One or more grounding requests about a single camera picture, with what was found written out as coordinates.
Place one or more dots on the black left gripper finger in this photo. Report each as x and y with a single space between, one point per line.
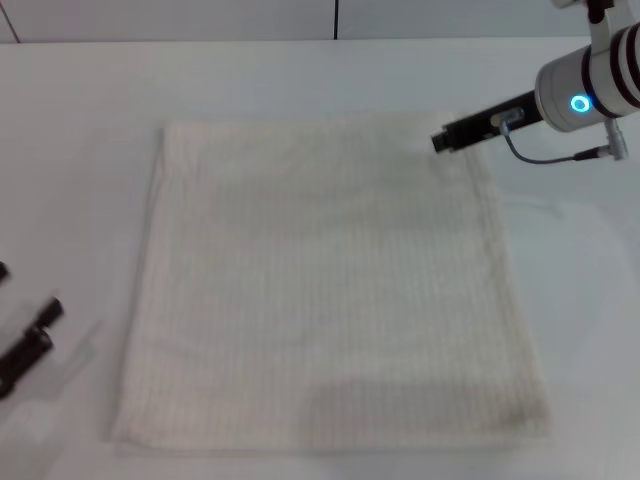
2 272
30 350

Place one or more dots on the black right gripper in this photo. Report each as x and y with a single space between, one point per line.
490 122

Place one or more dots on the white ribbed towel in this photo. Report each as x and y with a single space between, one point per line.
325 290

